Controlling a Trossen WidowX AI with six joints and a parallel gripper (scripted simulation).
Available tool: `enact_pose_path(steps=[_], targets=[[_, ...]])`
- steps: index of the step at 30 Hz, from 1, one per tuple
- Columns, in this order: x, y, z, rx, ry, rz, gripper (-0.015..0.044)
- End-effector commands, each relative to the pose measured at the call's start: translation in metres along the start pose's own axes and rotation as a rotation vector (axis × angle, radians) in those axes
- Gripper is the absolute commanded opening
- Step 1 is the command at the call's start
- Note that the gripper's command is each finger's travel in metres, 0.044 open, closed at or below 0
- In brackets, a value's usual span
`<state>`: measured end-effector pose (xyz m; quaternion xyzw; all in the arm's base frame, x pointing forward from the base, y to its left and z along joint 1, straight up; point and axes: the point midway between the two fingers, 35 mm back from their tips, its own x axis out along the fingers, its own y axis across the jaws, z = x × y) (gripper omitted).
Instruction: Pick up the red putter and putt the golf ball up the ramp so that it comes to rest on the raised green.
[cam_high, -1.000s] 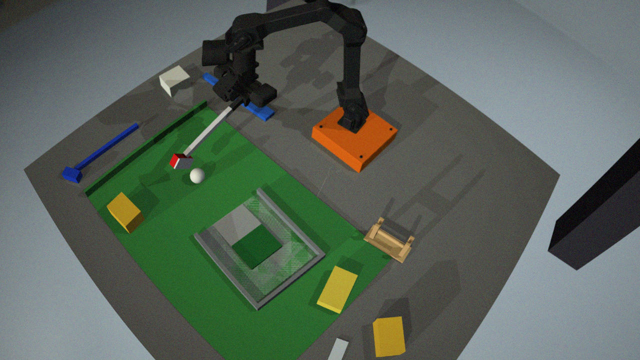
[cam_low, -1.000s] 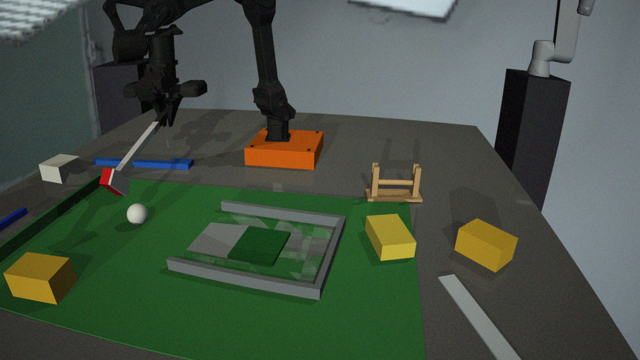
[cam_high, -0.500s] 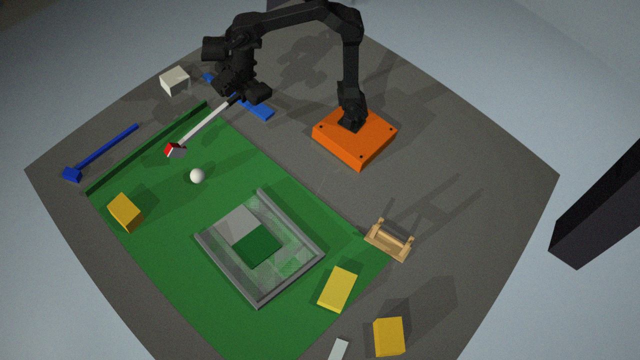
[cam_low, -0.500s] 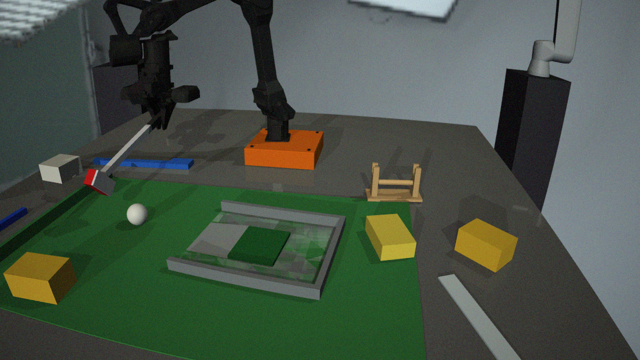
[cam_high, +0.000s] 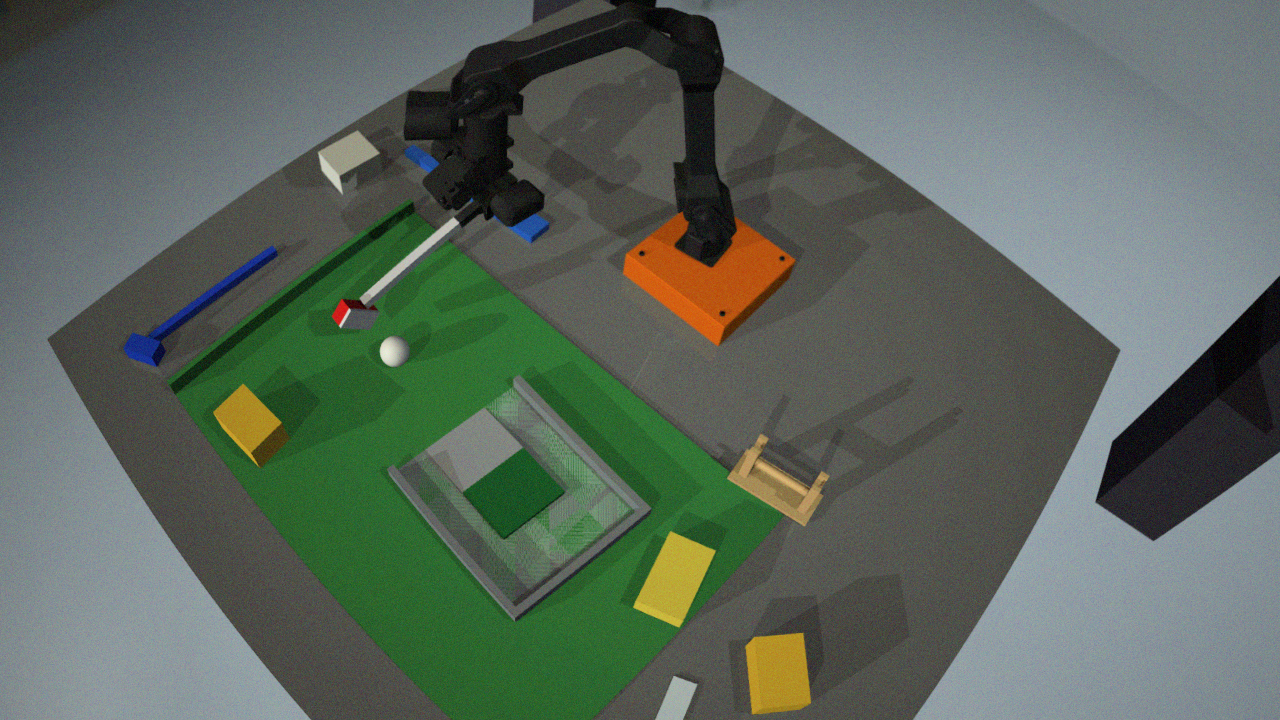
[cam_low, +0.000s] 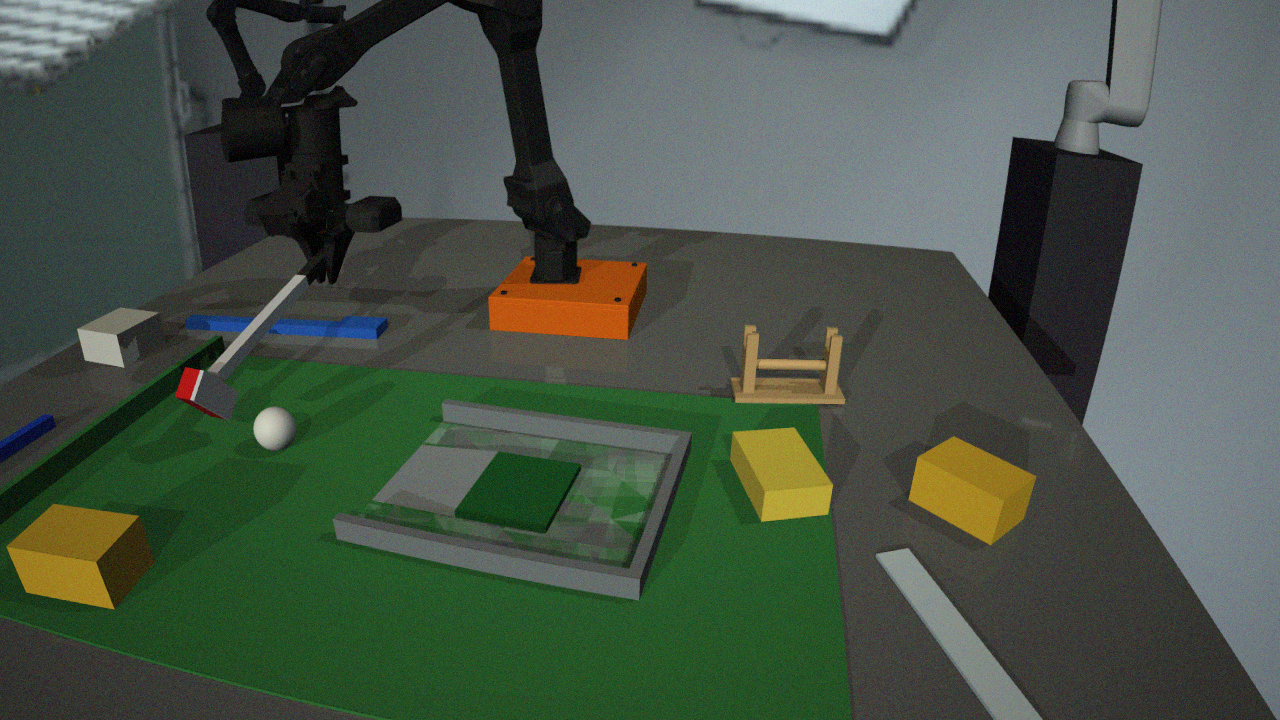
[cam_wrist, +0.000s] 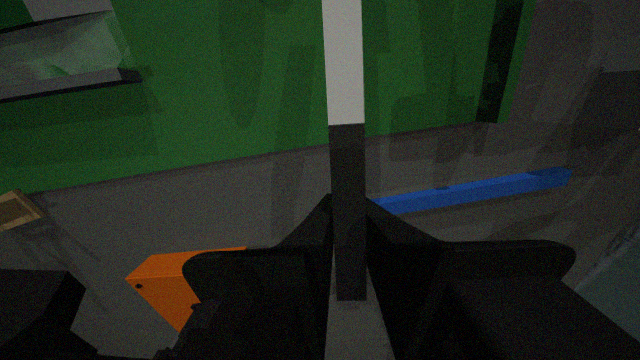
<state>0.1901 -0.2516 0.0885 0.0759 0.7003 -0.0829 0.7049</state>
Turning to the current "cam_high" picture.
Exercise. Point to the green flat mat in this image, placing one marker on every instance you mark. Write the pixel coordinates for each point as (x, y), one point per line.
(349, 417)

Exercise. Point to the white ball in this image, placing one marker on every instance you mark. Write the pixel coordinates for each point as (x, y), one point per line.
(394, 351)

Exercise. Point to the yellow rectangular block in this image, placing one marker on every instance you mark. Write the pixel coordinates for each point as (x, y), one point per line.
(251, 425)
(778, 675)
(674, 579)

